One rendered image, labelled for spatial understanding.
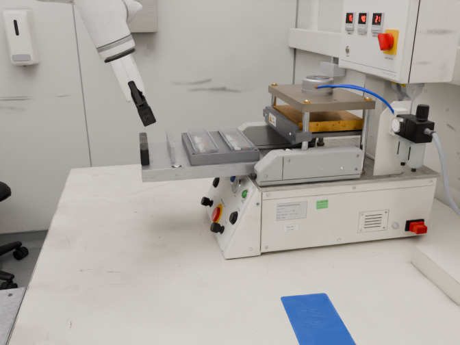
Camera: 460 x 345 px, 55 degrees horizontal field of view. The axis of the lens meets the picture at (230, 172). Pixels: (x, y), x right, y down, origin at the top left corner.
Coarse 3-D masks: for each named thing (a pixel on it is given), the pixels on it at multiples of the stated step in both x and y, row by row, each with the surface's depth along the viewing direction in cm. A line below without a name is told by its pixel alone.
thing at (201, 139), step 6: (192, 132) 117; (198, 132) 117; (204, 132) 117; (192, 138) 111; (198, 138) 111; (204, 138) 111; (210, 138) 111; (198, 144) 106; (204, 144) 106; (210, 144) 106
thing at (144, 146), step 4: (140, 136) 111; (144, 136) 111; (140, 140) 107; (144, 140) 107; (140, 144) 104; (144, 144) 104; (140, 148) 102; (144, 148) 101; (148, 148) 102; (140, 152) 101; (144, 152) 101; (148, 152) 102; (140, 156) 102; (144, 156) 102; (148, 156) 102; (144, 160) 102; (148, 160) 102; (144, 164) 102
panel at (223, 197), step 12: (228, 180) 121; (216, 192) 126; (228, 192) 117; (240, 192) 109; (252, 192) 102; (216, 204) 123; (228, 204) 114; (240, 204) 106; (228, 216) 111; (240, 216) 104; (228, 228) 108; (228, 240) 106
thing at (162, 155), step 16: (160, 144) 118; (176, 144) 118; (160, 160) 106; (176, 160) 106; (144, 176) 100; (160, 176) 100; (176, 176) 101; (192, 176) 102; (208, 176) 103; (224, 176) 104
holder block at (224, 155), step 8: (184, 136) 116; (216, 136) 116; (184, 144) 113; (216, 144) 109; (224, 144) 109; (192, 152) 103; (224, 152) 103; (232, 152) 103; (240, 152) 104; (248, 152) 104; (256, 152) 104; (192, 160) 102; (200, 160) 102; (208, 160) 103; (216, 160) 103; (224, 160) 103; (232, 160) 104; (240, 160) 104; (248, 160) 105; (256, 160) 105
